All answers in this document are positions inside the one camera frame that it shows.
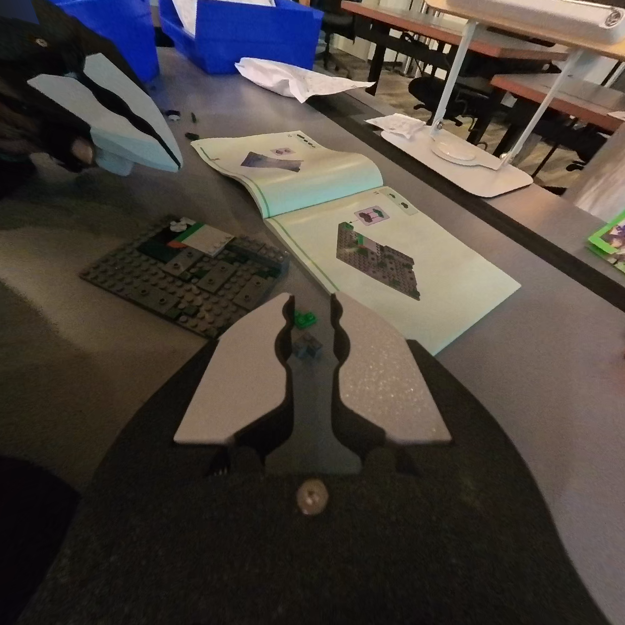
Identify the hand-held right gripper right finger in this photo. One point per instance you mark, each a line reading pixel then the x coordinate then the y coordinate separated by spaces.
pixel 390 385

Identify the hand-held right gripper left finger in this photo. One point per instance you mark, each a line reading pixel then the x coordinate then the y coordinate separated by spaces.
pixel 244 381

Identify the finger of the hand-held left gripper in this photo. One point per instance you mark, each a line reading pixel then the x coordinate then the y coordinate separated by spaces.
pixel 88 112
pixel 127 93

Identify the dark corner brick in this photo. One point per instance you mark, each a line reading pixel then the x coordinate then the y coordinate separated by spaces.
pixel 307 349

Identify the green corner brick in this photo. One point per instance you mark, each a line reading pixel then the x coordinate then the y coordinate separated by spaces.
pixel 305 318

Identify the brick instruction booklet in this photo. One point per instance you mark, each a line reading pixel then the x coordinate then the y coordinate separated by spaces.
pixel 439 302

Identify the grey brick baseplate assembly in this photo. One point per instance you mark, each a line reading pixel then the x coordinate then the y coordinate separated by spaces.
pixel 161 278

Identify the grey desk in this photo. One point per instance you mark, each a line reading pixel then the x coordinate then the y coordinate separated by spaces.
pixel 561 215
pixel 512 390

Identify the person's left hand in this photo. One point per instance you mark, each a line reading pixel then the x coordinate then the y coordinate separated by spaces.
pixel 83 150

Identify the small purple white brick piece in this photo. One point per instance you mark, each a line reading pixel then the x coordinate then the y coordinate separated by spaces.
pixel 173 115

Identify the blue plastic bin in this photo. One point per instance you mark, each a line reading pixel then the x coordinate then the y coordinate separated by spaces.
pixel 244 44
pixel 127 34

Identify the white paper sheet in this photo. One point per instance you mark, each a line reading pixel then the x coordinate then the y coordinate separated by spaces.
pixel 224 7

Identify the crumpled white paper bag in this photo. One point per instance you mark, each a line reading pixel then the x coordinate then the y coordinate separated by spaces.
pixel 293 78

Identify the small white bag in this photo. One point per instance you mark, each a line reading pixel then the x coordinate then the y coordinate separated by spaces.
pixel 395 124

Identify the green brick set box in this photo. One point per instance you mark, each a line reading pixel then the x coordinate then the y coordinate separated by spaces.
pixel 610 239

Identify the brown top table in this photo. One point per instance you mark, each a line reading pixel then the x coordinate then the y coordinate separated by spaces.
pixel 561 93
pixel 439 24

